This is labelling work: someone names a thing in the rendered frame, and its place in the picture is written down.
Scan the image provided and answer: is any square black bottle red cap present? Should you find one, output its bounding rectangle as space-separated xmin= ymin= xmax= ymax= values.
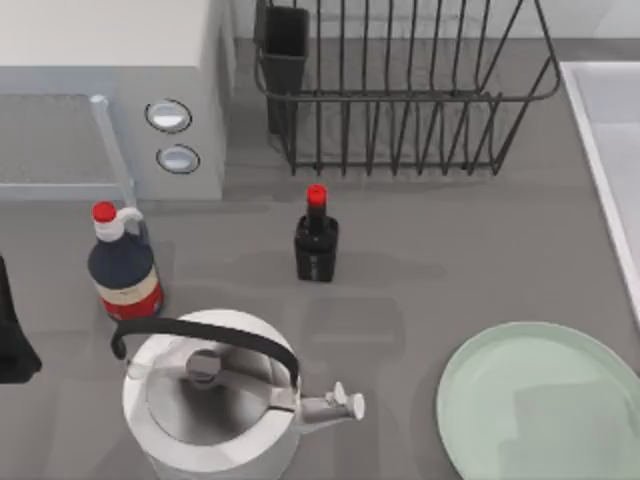
xmin=293 ymin=183 xmax=340 ymax=284

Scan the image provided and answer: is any small microwave knob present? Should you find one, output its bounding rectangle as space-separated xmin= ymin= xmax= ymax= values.
xmin=155 ymin=143 xmax=202 ymax=176

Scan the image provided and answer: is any dark cutlery holder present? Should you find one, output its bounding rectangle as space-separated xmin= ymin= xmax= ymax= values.
xmin=253 ymin=3 xmax=311 ymax=136

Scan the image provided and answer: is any pale microwave oven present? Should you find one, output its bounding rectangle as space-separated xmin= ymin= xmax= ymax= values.
xmin=0 ymin=0 xmax=237 ymax=202

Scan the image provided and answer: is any large microwave knob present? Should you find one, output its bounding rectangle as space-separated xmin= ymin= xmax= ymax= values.
xmin=144 ymin=98 xmax=194 ymax=135

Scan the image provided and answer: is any round dark bottle red label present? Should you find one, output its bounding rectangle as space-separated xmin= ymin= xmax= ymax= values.
xmin=87 ymin=200 xmax=165 ymax=322

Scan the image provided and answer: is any pale green plate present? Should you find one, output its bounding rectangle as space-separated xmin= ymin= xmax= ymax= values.
xmin=436 ymin=321 xmax=640 ymax=480

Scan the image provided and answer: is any microwave oven door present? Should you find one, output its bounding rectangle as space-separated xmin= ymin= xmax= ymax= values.
xmin=0 ymin=93 xmax=137 ymax=207

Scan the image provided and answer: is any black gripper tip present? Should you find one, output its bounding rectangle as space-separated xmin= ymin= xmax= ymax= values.
xmin=0 ymin=254 xmax=43 ymax=385

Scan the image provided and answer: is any dark wire dish rack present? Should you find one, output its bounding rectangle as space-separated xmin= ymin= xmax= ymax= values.
xmin=253 ymin=0 xmax=562 ymax=177

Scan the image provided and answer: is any white kettle black handle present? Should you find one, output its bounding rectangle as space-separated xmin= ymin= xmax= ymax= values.
xmin=110 ymin=308 xmax=367 ymax=480

